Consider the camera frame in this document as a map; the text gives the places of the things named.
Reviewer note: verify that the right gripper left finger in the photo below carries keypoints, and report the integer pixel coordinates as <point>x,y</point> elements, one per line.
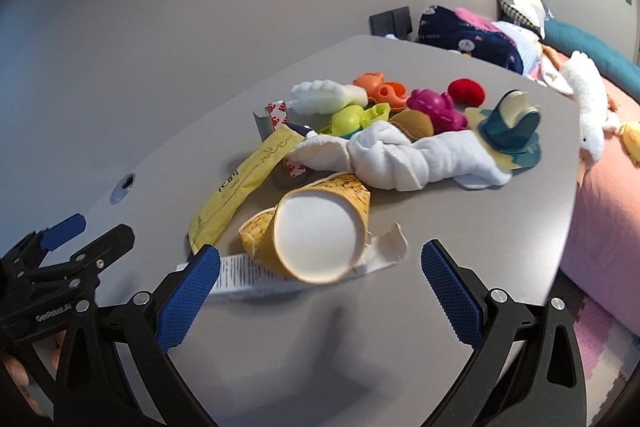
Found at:
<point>96,388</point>

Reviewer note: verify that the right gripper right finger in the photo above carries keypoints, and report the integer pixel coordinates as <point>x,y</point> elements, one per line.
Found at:
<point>525,368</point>

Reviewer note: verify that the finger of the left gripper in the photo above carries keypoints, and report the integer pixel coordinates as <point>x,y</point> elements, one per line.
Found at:
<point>63,232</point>
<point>102,246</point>

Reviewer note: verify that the white paper receipt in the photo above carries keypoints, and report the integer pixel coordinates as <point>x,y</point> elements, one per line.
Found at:
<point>241,279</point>

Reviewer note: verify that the yellow snack wrapper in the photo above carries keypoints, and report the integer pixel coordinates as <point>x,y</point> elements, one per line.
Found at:
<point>215,215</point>

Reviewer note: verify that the yellow paper cup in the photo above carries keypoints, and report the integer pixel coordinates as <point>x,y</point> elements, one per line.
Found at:
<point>316,234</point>

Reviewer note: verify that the teal dinosaur toy mat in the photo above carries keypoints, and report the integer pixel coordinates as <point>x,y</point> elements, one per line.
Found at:
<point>508,131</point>

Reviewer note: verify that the white towel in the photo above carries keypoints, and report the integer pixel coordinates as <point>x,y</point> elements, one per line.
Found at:
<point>381,156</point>

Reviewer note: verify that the white foam packing piece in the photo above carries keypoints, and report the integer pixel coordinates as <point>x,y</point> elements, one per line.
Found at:
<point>325,97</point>

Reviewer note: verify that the red plush toy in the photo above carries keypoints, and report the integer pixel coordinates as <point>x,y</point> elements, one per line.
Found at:
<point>467,92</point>

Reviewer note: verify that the person's left hand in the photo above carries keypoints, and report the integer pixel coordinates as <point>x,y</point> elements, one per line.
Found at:
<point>20,376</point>

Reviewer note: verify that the pastel foam floor mat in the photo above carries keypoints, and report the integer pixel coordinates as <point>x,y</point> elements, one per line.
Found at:
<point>609,352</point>

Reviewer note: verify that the pink bed cover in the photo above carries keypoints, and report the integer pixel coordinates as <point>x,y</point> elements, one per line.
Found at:
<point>601,254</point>

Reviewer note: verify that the yellow chick plush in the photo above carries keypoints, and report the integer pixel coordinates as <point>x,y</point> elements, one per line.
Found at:
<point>630,138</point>

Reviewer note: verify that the brown round plush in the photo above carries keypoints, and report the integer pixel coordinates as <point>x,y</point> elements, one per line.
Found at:
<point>414,124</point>

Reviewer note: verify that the magenta plastic toy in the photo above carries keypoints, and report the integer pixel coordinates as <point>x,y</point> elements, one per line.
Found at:
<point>440,108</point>

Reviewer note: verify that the lime green plastic toy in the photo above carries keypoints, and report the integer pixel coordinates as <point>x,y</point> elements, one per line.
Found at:
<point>353,118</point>

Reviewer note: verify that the white goose plush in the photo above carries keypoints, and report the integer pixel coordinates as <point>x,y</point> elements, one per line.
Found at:
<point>579,79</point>

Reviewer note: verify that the orange plastic toy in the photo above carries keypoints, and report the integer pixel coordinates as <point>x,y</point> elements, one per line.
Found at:
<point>380,90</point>

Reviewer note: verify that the light blue knitted blanket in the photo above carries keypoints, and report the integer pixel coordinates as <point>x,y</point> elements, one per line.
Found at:
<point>526,41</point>

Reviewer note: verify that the teal long pillow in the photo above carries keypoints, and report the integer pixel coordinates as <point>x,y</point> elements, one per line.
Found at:
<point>612,65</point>

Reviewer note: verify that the navy patterned blanket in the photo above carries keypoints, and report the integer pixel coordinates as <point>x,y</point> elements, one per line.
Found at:
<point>442,28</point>

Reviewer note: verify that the pink folded cloth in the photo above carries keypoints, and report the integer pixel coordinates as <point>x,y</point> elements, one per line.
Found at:
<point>475,20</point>

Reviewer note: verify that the checkered white pillow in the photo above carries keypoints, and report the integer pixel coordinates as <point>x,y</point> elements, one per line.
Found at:
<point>530,14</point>

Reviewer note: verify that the table cable grommet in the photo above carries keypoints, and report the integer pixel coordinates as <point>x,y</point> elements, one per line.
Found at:
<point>122,188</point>

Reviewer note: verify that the black wall socket panel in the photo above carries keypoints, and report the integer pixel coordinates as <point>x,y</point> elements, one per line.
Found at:
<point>396,22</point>

